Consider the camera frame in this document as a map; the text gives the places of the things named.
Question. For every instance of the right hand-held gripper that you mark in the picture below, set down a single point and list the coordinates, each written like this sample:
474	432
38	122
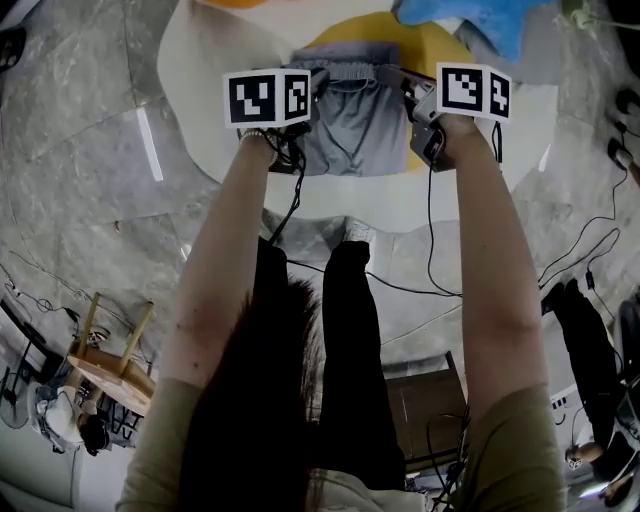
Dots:
462	90

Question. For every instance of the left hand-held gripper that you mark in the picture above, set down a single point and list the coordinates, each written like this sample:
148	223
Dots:
255	100

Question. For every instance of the grey shorts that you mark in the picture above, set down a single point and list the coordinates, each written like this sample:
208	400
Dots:
360	130

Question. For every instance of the person's left forearm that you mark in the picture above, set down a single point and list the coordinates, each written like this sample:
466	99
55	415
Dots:
220	260

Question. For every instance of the person's right forearm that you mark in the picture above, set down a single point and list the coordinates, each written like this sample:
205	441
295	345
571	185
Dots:
490	250

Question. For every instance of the fried egg shaped rug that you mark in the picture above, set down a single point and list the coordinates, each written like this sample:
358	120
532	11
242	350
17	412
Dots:
200	100

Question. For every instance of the blue star cushion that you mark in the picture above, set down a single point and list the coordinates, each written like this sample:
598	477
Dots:
475	20

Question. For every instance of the orange flower cushion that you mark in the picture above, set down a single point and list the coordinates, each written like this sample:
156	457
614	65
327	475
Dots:
235	3

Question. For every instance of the person's right white shoe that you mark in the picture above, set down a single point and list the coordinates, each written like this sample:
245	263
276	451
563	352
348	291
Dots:
359	231

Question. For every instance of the person's left leg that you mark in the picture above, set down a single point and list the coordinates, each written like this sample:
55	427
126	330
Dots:
272	270

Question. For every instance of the person's leg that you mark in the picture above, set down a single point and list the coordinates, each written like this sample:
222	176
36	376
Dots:
350	325
272	270

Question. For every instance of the person's right leg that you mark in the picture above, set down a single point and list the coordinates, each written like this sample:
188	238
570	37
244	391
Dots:
350	325

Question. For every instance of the black round container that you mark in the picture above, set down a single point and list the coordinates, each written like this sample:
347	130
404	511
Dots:
11	50

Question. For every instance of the wooden stool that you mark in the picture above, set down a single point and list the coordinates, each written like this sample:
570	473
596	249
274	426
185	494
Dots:
107	380

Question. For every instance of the person's olive shirt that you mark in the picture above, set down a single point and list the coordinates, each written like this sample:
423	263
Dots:
515	450

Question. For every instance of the black floor fan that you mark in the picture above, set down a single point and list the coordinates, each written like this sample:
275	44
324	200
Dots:
12	415

